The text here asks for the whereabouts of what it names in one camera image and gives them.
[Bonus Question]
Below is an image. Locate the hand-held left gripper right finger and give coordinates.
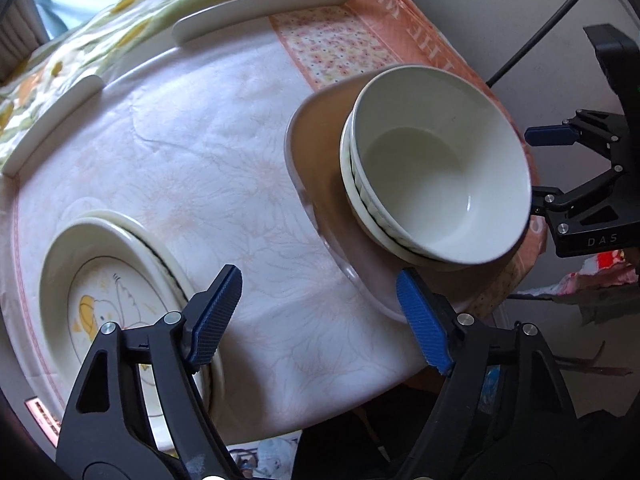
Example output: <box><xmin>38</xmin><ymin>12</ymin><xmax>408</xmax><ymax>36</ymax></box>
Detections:
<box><xmin>396</xmin><ymin>267</ymin><xmax>591</xmax><ymax>480</ymax></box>

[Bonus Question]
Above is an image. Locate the pale floral tablecloth orange border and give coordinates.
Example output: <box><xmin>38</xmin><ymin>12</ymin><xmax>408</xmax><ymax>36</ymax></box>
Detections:
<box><xmin>0</xmin><ymin>0</ymin><xmax>546</xmax><ymax>441</ymax></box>

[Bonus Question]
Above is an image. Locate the long white curved table rail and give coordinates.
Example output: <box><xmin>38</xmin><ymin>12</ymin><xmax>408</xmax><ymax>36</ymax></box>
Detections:
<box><xmin>172</xmin><ymin>0</ymin><xmax>376</xmax><ymax>46</ymax></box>

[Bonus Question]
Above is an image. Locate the cream bowl with flower print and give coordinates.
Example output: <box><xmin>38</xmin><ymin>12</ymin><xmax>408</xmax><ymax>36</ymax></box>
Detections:
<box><xmin>340</xmin><ymin>65</ymin><xmax>532</xmax><ymax>266</ymax></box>

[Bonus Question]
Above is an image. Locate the large white oval plate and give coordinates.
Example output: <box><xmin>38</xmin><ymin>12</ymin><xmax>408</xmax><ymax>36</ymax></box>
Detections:
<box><xmin>60</xmin><ymin>209</ymin><xmax>226</xmax><ymax>411</ymax></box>

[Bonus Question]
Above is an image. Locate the white plate with duck print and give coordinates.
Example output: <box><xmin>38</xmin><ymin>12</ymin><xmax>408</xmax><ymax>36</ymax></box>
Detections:
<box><xmin>39</xmin><ymin>217</ymin><xmax>223</xmax><ymax>411</ymax></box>

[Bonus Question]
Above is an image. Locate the green yellow floral blanket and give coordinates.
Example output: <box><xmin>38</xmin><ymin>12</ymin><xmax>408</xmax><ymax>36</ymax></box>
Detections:
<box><xmin>0</xmin><ymin>0</ymin><xmax>383</xmax><ymax>176</ymax></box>

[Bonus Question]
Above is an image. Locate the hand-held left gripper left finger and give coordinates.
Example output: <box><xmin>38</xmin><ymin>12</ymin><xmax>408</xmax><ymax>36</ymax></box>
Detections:
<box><xmin>56</xmin><ymin>264</ymin><xmax>244</xmax><ymax>480</ymax></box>

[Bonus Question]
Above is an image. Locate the white plate with dark rim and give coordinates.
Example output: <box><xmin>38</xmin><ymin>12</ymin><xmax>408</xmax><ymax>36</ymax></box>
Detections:
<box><xmin>120</xmin><ymin>230</ymin><xmax>226</xmax><ymax>411</ymax></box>

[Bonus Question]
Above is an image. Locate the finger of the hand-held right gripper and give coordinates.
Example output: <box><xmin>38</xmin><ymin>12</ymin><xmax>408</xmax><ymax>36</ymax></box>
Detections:
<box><xmin>525</xmin><ymin>109</ymin><xmax>628</xmax><ymax>161</ymax></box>
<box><xmin>531</xmin><ymin>165</ymin><xmax>640</xmax><ymax>259</ymax></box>

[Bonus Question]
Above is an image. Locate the short white curved table rail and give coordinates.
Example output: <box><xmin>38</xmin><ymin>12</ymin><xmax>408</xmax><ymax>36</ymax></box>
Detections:
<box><xmin>2</xmin><ymin>74</ymin><xmax>105</xmax><ymax>178</ymax></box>

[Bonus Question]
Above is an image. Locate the pale blue cloth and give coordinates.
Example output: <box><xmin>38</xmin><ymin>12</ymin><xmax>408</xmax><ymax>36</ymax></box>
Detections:
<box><xmin>227</xmin><ymin>432</ymin><xmax>301</xmax><ymax>480</ymax></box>

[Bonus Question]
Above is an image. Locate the red and white cloth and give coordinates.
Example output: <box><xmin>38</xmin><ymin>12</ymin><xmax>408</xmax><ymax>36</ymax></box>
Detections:
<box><xmin>520</xmin><ymin>250</ymin><xmax>640</xmax><ymax>311</ymax></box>

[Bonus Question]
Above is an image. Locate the beige curtain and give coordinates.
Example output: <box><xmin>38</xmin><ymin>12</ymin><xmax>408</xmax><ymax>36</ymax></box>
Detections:
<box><xmin>0</xmin><ymin>0</ymin><xmax>51</xmax><ymax>86</ymax></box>

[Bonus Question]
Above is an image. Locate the black cable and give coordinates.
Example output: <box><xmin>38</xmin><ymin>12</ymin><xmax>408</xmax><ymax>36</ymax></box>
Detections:
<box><xmin>486</xmin><ymin>0</ymin><xmax>613</xmax><ymax>87</ymax></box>

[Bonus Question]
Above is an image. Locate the small white bowl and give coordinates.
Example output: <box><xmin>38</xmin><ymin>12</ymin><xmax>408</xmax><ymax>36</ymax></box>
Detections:
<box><xmin>340</xmin><ymin>115</ymin><xmax>451</xmax><ymax>272</ymax></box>

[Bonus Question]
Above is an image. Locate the pink striped object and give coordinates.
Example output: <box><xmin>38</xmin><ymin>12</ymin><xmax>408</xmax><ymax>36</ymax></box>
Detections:
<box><xmin>25</xmin><ymin>397</ymin><xmax>63</xmax><ymax>448</ymax></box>

